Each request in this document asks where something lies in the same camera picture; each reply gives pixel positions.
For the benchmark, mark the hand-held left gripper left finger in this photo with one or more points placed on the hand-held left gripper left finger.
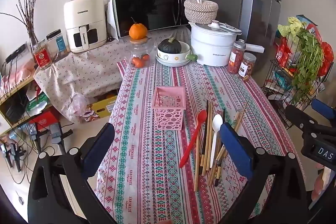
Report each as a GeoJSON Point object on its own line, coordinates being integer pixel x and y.
{"type": "Point", "coordinates": [101, 145]}

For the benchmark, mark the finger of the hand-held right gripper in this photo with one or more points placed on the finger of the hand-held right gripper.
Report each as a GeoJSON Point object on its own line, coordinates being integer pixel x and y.
{"type": "Point", "coordinates": [296, 115]}
{"type": "Point", "coordinates": [323, 108]}

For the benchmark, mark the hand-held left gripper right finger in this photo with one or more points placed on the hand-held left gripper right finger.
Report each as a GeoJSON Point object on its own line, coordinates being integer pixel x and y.
{"type": "Point", "coordinates": [233, 145]}

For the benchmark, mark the bundle of wooden chopsticks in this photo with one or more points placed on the bundle of wooden chopsticks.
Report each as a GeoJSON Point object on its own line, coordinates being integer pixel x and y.
{"type": "Point", "coordinates": [208, 145]}

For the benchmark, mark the white plastic spoon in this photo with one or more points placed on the white plastic spoon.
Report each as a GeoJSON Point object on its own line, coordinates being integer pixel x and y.
{"type": "Point", "coordinates": [217, 123]}

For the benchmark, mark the red plastic spoon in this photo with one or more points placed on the red plastic spoon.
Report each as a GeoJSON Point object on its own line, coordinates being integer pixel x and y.
{"type": "Point", "coordinates": [194, 137]}

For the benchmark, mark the pink plastic basket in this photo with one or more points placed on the pink plastic basket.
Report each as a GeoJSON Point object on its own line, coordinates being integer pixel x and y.
{"type": "Point", "coordinates": [168, 119]}

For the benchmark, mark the person's right hand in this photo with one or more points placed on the person's right hand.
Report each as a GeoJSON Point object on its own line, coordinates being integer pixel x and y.
{"type": "Point", "coordinates": [319, 184]}

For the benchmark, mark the teal snack packet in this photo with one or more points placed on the teal snack packet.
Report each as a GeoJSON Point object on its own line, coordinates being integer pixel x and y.
{"type": "Point", "coordinates": [283, 78]}

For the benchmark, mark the yellow cardboard box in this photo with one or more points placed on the yellow cardboard box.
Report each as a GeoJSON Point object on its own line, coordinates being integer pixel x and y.
{"type": "Point", "coordinates": [105, 106]}

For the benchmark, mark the pink plastic bag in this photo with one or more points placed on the pink plastic bag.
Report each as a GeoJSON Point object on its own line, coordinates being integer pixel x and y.
{"type": "Point", "coordinates": [78, 106]}

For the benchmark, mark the grey black tripod stand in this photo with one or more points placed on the grey black tripod stand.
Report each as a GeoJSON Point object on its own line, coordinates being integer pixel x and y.
{"type": "Point", "coordinates": [14, 150]}
{"type": "Point", "coordinates": [36, 134]}
{"type": "Point", "coordinates": [56, 134]}

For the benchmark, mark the patterned woven tablecloth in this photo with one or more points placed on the patterned woven tablecloth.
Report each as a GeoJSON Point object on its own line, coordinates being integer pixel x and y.
{"type": "Point", "coordinates": [147, 161]}

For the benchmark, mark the bunch of leafy green celery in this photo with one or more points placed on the bunch of leafy green celery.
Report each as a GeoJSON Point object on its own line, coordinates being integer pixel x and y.
{"type": "Point", "coordinates": [308, 61]}

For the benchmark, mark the red plastic bag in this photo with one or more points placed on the red plastic bag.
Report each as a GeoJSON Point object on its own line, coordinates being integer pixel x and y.
{"type": "Point", "coordinates": [326, 56]}

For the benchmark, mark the red cardboard box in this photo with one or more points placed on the red cardboard box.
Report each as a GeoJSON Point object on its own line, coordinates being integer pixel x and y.
{"type": "Point", "coordinates": [44, 119]}

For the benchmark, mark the red snack packets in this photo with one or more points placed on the red snack packets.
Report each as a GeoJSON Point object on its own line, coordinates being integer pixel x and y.
{"type": "Point", "coordinates": [284, 52]}

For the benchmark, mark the short jar of dried slices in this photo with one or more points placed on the short jar of dried slices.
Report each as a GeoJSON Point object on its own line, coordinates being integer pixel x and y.
{"type": "Point", "coordinates": [246, 67]}

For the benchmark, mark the green white tissue pack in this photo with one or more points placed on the green white tissue pack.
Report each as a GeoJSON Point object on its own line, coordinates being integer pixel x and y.
{"type": "Point", "coordinates": [38, 103]}

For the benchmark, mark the floral cabinet cloth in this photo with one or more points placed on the floral cabinet cloth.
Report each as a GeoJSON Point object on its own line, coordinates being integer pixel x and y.
{"type": "Point", "coordinates": [86, 69]}

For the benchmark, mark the white paper roll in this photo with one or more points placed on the white paper roll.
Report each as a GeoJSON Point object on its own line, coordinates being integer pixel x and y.
{"type": "Point", "coordinates": [254, 48]}

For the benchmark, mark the blue red printed box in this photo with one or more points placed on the blue red printed box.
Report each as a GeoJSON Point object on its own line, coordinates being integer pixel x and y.
{"type": "Point", "coordinates": [312, 26]}

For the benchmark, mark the tall jar of red snacks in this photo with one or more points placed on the tall jar of red snacks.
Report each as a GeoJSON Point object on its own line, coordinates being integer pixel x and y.
{"type": "Point", "coordinates": [235, 58]}

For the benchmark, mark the napa cabbage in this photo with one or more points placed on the napa cabbage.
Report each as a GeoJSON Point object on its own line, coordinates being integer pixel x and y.
{"type": "Point", "coordinates": [290, 29]}

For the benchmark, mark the small mandarin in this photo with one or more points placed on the small mandarin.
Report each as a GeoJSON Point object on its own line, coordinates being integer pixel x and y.
{"type": "Point", "coordinates": [137, 61]}
{"type": "Point", "coordinates": [145, 57]}

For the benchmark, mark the white electric cooking pot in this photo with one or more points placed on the white electric cooking pot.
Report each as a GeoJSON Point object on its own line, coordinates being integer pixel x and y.
{"type": "Point", "coordinates": [210, 48]}

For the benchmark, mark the white deep plate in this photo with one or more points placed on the white deep plate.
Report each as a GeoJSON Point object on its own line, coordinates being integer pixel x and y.
{"type": "Point", "coordinates": [170, 64]}

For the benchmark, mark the wooden shelf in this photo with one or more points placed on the wooden shelf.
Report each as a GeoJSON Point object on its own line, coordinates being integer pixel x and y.
{"type": "Point", "coordinates": [15, 87]}

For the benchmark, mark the glass jar with wooden lid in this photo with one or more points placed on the glass jar with wooden lid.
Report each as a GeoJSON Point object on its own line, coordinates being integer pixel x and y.
{"type": "Point", "coordinates": [139, 48]}

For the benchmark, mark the red label glass jar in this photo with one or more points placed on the red label glass jar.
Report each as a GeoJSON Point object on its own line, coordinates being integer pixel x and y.
{"type": "Point", "coordinates": [42, 57]}

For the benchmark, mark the pink cloth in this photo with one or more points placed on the pink cloth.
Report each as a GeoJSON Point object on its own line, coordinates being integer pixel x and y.
{"type": "Point", "coordinates": [26, 69]}

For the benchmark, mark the white floral bowl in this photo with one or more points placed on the white floral bowl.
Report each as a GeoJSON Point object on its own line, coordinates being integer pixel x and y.
{"type": "Point", "coordinates": [172, 57]}

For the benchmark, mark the blue label black lid jar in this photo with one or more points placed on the blue label black lid jar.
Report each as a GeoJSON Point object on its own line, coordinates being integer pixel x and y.
{"type": "Point", "coordinates": [60, 44]}

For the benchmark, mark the dark green kabocha squash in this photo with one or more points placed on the dark green kabocha squash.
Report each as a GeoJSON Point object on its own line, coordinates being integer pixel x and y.
{"type": "Point", "coordinates": [169, 46]}

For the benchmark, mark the large orange with stem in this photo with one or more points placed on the large orange with stem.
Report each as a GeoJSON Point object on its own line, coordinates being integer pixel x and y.
{"type": "Point", "coordinates": [137, 31]}

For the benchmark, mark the clear glass vase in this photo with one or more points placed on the clear glass vase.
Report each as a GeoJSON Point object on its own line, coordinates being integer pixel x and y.
{"type": "Point", "coordinates": [33, 41]}

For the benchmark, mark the black power strip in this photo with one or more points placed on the black power strip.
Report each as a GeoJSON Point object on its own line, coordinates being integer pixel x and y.
{"type": "Point", "coordinates": [17, 52]}

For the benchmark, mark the cream air fryer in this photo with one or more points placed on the cream air fryer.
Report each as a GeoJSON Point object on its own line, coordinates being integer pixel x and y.
{"type": "Point", "coordinates": [84, 16]}

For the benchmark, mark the black microwave oven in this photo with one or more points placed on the black microwave oven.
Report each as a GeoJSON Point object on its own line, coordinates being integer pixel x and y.
{"type": "Point", "coordinates": [152, 8]}

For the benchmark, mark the dry bare branches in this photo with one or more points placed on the dry bare branches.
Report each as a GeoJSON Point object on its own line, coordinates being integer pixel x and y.
{"type": "Point", "coordinates": [27, 11]}

